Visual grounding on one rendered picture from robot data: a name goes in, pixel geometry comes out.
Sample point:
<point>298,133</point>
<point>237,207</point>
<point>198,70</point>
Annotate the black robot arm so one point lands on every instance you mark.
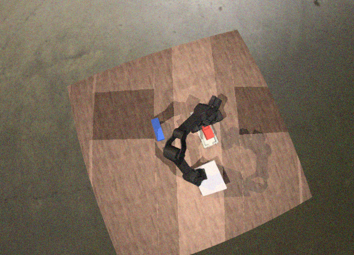
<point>202,112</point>

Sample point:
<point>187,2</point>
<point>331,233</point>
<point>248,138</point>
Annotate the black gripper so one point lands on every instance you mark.
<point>218,117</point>

